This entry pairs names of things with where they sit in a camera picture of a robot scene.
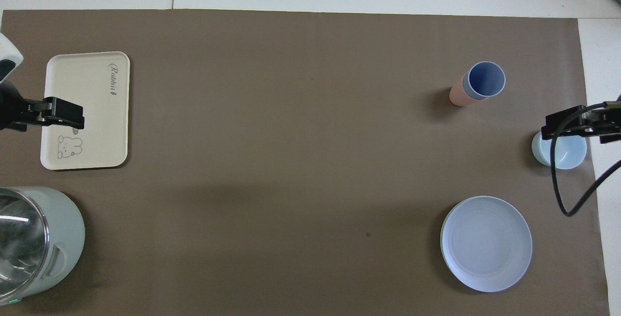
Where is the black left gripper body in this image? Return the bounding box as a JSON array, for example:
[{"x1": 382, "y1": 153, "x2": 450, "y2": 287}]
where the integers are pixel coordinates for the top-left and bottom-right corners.
[{"x1": 0, "y1": 81, "x2": 46, "y2": 133}]

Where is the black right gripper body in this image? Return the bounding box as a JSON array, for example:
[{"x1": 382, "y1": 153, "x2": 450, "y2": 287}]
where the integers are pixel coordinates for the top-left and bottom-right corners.
[{"x1": 586, "y1": 100, "x2": 621, "y2": 145}]

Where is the blue ribbed cup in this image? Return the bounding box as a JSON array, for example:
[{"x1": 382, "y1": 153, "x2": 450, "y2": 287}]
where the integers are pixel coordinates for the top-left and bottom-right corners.
[{"x1": 462, "y1": 61, "x2": 506, "y2": 100}]

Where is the pink cup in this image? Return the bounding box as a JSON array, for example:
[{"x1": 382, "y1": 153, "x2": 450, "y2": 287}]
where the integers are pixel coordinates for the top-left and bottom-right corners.
[{"x1": 449, "y1": 76, "x2": 484, "y2": 107}]

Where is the cream rabbit print tray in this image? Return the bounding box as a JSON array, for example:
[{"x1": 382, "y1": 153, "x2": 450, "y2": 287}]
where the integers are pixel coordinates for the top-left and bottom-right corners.
[{"x1": 40, "y1": 51, "x2": 131, "y2": 170}]

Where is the light blue bowl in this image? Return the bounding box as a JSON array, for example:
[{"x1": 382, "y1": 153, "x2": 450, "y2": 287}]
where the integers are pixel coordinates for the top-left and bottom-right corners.
[{"x1": 531, "y1": 130, "x2": 588, "y2": 170}]

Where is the pale green electric kettle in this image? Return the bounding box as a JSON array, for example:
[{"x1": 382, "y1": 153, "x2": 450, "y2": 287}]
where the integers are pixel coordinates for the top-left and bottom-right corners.
[{"x1": 0, "y1": 186, "x2": 86, "y2": 306}]

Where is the light blue plate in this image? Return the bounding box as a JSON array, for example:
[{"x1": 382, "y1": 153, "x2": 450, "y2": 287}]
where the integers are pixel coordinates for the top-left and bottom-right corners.
[{"x1": 440, "y1": 196, "x2": 533, "y2": 293}]

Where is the brown table mat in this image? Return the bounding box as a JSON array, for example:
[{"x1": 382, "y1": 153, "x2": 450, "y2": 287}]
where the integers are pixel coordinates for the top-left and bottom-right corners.
[{"x1": 0, "y1": 9, "x2": 611, "y2": 316}]

